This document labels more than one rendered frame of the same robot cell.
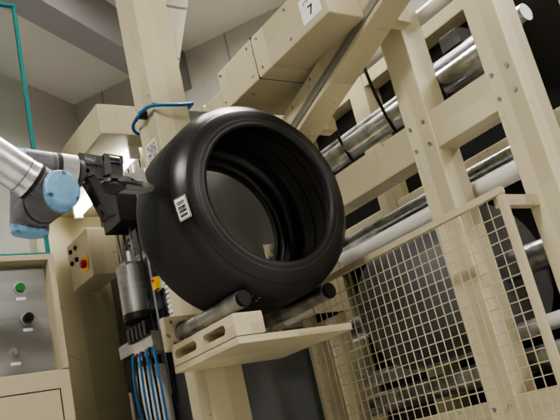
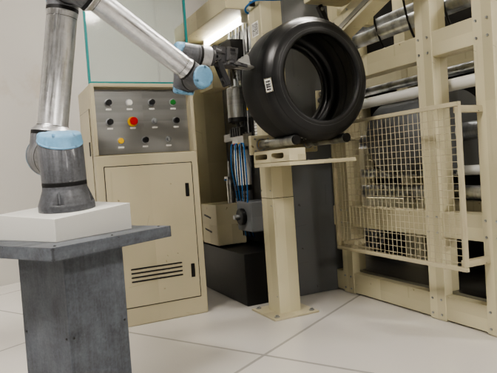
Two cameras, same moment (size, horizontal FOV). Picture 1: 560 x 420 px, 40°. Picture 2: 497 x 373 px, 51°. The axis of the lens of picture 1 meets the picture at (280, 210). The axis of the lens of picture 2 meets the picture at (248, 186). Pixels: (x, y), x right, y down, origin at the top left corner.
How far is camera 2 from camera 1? 0.53 m
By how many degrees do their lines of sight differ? 22
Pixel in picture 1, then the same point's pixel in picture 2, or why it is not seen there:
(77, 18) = not seen: outside the picture
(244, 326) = (294, 155)
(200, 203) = (279, 83)
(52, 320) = (188, 122)
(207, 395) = (270, 180)
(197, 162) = (280, 56)
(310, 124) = (356, 22)
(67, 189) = (206, 77)
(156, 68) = not seen: outside the picture
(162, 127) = (263, 15)
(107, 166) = (228, 55)
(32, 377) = (177, 155)
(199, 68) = not seen: outside the picture
